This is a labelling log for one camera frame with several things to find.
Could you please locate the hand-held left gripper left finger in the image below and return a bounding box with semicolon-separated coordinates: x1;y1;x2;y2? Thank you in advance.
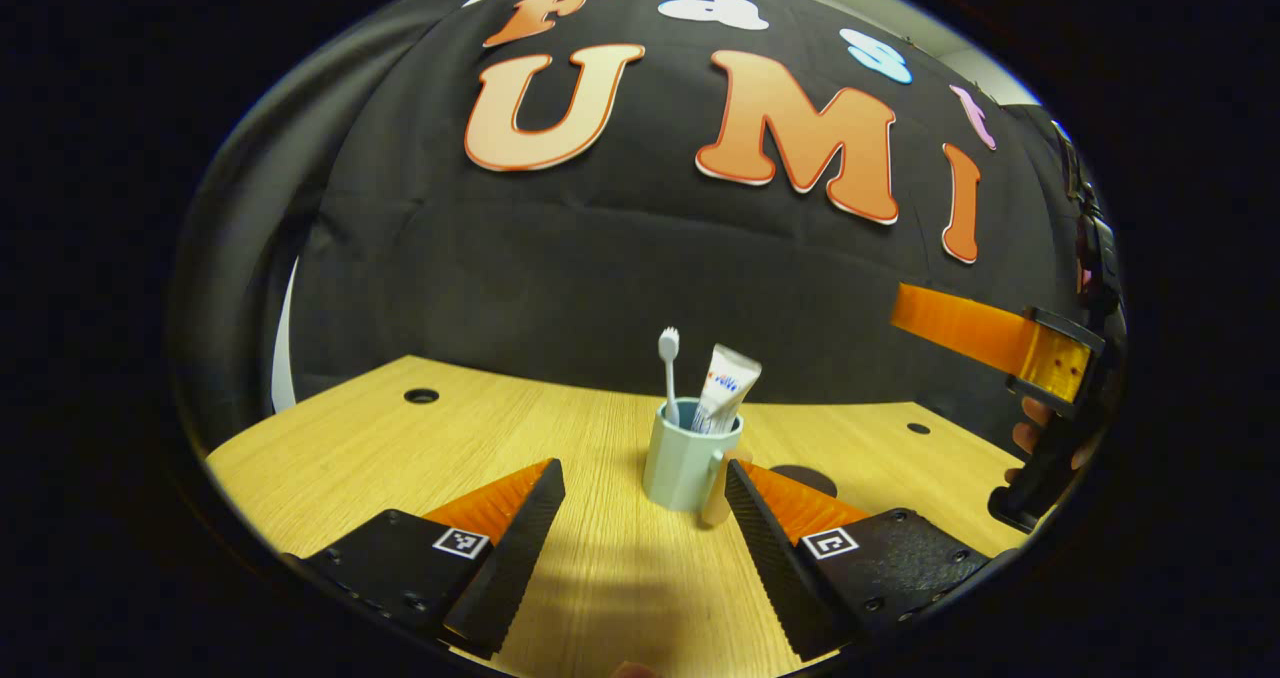
283;458;567;662

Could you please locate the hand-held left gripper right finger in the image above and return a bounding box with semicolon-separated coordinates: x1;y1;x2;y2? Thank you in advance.
725;458;1021;662

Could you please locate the dark brown round coaster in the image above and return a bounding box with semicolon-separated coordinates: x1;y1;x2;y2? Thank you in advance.
768;464;839;500

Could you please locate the light blue cup wooden handle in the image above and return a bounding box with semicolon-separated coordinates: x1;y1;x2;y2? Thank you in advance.
642;398;754;529

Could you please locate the white toothpaste tube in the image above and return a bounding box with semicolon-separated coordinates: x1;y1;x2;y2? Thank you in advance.
690;344;763;436

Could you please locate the white toothbrush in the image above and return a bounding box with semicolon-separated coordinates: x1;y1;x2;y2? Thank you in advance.
658;326;683;427

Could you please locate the wooden desktop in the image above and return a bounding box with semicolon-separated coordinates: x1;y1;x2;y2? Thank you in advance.
203;354;1031;678

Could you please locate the black backdrop cloth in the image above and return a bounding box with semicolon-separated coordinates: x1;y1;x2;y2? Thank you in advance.
170;0;1111;459

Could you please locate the white panel behind cloth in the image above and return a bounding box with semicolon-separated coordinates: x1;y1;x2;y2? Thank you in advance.
271;256;302;415

